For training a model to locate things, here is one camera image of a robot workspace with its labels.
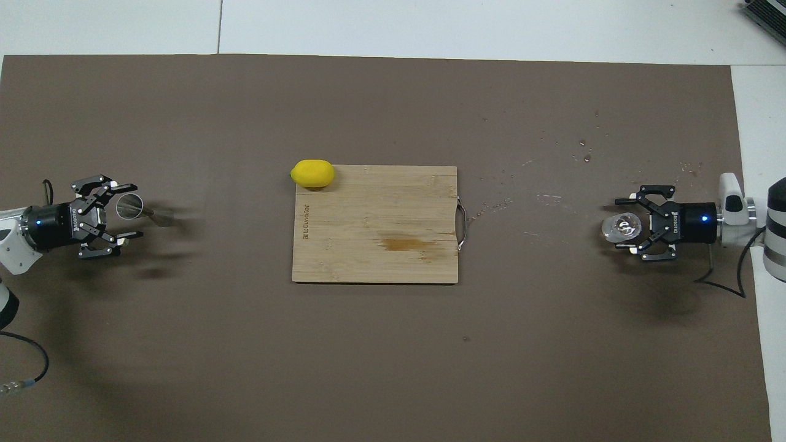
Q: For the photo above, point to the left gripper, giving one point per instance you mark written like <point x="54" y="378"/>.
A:
<point x="58" y="224"/>

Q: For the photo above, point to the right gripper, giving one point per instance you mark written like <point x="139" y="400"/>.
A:
<point x="691" y="222"/>

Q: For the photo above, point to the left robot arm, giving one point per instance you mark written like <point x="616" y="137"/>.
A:
<point x="13" y="255"/>

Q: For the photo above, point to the clear glass cup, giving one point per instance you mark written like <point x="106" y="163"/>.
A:
<point x="130" y="206"/>
<point x="621" y="226"/>

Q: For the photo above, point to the yellow lemon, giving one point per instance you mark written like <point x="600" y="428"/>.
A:
<point x="313" y="173"/>

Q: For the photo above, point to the wooden cutting board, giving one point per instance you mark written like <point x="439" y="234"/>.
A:
<point x="374" y="227"/>

